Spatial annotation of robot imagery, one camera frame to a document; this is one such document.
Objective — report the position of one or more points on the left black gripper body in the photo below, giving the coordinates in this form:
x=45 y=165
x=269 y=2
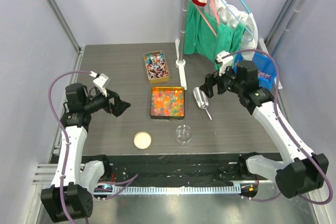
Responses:
x=100 y=101

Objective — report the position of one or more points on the green cloth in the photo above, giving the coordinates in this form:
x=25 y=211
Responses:
x=205 y=37

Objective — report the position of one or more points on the round wooden jar lid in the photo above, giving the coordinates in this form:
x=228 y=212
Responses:
x=142 y=140

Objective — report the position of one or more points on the silver metal scoop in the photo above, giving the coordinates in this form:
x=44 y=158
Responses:
x=201 y=100

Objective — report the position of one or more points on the clear glass jar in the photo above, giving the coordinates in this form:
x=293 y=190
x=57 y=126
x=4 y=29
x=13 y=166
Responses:
x=183 y=134

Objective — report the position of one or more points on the white slotted cable duct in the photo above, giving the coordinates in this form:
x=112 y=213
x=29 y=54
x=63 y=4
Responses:
x=235 y=189

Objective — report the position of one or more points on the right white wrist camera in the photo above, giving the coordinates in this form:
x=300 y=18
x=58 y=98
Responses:
x=224 y=59

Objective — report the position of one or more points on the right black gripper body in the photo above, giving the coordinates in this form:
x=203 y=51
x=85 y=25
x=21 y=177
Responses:
x=227 y=82

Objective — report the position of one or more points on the white clothes rack stand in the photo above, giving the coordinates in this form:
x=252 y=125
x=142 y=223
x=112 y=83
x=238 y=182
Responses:
x=179 y=43

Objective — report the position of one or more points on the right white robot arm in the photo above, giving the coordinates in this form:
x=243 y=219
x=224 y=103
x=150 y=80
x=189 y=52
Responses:
x=300 y=170

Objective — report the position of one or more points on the blue plastic bin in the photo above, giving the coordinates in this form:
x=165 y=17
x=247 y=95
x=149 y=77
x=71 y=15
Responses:
x=262 y=73

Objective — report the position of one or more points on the white cloth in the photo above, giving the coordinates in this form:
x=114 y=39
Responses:
x=232 y=17

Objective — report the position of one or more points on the gold tin of gummy candies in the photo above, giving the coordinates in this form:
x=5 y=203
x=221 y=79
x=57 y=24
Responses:
x=167 y=103

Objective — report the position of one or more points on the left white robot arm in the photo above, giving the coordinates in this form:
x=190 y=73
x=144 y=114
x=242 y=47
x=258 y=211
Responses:
x=70 y=195

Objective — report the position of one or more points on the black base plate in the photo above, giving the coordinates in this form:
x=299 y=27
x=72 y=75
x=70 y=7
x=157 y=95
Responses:
x=178 y=170

